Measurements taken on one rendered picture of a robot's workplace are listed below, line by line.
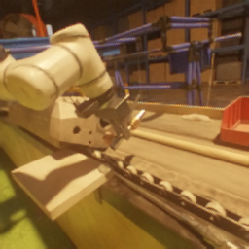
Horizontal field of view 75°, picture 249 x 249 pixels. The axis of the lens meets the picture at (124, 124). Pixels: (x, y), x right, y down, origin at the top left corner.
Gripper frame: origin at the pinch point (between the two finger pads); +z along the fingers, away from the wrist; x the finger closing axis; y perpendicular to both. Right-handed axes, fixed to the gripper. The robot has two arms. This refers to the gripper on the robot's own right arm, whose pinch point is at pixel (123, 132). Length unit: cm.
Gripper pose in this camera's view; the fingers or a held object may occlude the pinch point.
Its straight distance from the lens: 56.4
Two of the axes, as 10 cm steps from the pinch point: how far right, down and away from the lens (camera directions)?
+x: -7.0, -1.5, 6.9
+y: 5.9, -6.6, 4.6
